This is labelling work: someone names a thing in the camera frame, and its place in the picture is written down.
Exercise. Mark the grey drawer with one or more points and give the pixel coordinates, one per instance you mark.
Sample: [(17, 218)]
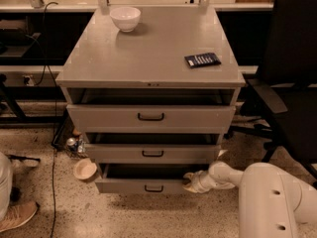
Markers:
[(89, 118), (152, 154), (145, 178)]

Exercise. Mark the grey drawer cabinet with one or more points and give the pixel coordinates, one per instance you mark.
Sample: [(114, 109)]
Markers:
[(147, 67)]

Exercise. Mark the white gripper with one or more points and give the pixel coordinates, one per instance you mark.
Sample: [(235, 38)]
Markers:
[(202, 181)]

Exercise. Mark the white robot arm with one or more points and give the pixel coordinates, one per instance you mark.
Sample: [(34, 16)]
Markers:
[(272, 202)]

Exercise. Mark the soda can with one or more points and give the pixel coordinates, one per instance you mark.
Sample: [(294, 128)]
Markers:
[(71, 144)]

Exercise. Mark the black tool on floor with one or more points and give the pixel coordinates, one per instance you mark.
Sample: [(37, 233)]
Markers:
[(27, 161)]

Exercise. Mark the grey top drawer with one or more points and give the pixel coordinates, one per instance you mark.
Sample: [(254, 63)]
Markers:
[(89, 118)]

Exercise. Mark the tan sneaker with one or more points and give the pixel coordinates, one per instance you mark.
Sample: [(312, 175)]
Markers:
[(18, 215)]

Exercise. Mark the grey middle drawer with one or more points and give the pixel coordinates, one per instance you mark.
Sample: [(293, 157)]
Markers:
[(152, 154)]

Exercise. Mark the plastic water bottle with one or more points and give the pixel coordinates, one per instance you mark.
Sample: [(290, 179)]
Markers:
[(80, 145)]

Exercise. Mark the beige bowl on floor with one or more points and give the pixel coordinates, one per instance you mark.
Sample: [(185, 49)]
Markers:
[(84, 169)]

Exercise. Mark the white bowl on cabinet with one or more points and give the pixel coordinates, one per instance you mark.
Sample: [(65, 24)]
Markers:
[(125, 19)]

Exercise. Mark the wall power outlet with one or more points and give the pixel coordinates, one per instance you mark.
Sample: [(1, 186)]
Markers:
[(28, 80)]

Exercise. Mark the black office chair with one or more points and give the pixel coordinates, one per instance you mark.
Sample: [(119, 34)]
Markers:
[(283, 91)]

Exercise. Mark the white trouser leg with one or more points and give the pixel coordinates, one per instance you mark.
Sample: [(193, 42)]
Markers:
[(6, 177)]

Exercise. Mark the grey bottom drawer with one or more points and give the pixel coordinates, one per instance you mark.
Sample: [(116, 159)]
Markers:
[(145, 178)]

